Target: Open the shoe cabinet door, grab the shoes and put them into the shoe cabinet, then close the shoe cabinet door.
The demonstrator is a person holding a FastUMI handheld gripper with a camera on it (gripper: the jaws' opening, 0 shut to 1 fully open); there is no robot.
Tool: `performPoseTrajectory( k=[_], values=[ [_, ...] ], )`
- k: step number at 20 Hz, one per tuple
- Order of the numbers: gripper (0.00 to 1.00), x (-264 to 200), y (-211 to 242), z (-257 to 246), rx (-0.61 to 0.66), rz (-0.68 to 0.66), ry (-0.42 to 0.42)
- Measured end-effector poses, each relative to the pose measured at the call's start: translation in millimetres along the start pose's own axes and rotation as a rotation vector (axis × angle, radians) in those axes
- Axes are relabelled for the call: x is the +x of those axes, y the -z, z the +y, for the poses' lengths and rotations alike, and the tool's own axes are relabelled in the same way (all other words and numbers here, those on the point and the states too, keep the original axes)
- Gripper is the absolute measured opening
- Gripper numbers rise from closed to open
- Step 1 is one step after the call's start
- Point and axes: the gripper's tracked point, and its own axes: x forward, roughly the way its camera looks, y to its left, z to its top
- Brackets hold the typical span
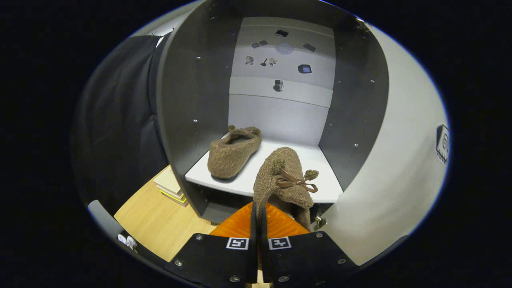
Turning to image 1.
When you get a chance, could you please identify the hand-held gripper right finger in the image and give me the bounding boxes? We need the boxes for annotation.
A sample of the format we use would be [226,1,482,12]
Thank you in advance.
[260,203,360,286]

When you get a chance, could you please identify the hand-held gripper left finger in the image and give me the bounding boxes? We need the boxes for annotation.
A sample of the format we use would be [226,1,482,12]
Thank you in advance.
[165,201,258,285]

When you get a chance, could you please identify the brown fuzzy shoe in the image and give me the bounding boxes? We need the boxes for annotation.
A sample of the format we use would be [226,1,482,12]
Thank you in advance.
[207,125,263,179]
[253,147,319,232]

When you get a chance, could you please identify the dark grey shoe cabinet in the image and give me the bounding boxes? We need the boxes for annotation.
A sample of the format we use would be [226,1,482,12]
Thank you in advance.
[155,0,390,224]

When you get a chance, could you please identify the stack of books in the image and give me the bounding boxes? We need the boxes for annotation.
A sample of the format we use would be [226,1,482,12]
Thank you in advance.
[153,166,188,206]

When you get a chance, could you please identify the grey chair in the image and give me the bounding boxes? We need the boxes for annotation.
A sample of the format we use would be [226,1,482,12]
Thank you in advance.
[87,200,125,240]

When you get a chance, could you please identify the black backdrop cloth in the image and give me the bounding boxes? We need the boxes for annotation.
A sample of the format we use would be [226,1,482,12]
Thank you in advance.
[72,35,170,216]

